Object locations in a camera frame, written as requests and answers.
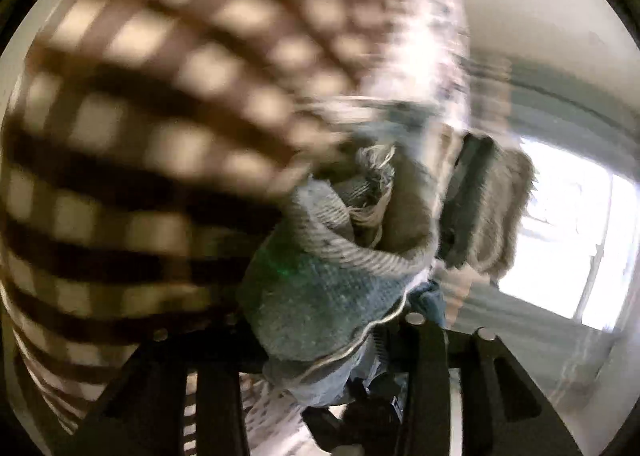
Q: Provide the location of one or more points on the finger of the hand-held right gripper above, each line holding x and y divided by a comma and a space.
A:
469, 196

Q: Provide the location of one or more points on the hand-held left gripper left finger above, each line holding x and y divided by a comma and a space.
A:
216, 406

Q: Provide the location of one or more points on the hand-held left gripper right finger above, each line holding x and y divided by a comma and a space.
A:
431, 305

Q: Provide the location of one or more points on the bright window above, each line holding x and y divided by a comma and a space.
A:
570, 236

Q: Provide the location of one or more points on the white patterned bed sheet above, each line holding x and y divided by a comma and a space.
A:
425, 46

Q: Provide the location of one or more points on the brown checkered blanket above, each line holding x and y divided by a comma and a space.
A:
150, 136

